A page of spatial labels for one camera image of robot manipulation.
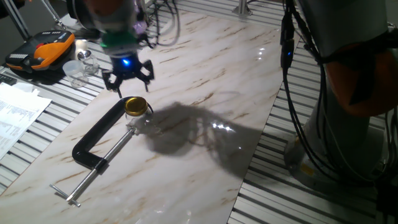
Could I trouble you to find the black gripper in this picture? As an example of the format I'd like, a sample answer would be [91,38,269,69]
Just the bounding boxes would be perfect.
[101,52,155,100]

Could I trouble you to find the gold metal jar lid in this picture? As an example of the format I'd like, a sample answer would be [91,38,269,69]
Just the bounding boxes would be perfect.
[124,96,149,118]

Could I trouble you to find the small jar with silver lid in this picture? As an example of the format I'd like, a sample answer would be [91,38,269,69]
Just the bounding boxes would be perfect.
[76,50,100,76]

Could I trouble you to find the clear glass jar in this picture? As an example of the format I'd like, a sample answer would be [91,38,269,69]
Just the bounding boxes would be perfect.
[124,107,154,132]

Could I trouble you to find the purple plastic bag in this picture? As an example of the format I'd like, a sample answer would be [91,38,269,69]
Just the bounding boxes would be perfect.
[132,0,148,35]

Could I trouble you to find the translucent plastic cup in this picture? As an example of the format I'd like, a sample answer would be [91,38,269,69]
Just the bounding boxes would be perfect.
[62,60,90,89]

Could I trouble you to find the white plastic bottle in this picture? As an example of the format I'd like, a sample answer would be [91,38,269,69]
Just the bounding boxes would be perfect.
[73,39,89,61]

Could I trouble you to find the black metal C-clamp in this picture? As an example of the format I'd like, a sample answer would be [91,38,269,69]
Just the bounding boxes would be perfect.
[49,96,154,208]

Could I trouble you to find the black round spool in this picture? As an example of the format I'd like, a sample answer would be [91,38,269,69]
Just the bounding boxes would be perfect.
[65,0,102,32]

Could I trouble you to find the orange and black teach pendant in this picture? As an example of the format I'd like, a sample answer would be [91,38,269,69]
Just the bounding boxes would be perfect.
[5,30,76,74]

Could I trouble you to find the grey metal strut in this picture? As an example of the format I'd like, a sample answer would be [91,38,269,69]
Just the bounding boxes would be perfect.
[0,0,32,42]
[39,0,68,31]

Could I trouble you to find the printed white paper sheets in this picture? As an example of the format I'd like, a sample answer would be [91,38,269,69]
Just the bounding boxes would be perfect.
[0,82,53,161]

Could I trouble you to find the black computer keyboard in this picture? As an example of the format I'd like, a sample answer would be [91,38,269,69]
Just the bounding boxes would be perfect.
[0,73,18,86]

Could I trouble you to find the marble pattern board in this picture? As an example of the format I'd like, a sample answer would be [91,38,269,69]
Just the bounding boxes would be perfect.
[0,11,302,224]

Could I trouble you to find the silver pole with base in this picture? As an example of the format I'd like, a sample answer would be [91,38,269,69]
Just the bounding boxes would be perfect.
[231,0,254,17]

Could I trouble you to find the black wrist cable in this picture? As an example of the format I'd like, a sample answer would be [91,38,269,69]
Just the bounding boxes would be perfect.
[136,0,182,50]

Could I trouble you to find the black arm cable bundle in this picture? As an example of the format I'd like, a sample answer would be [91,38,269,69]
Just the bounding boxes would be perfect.
[279,0,398,188]

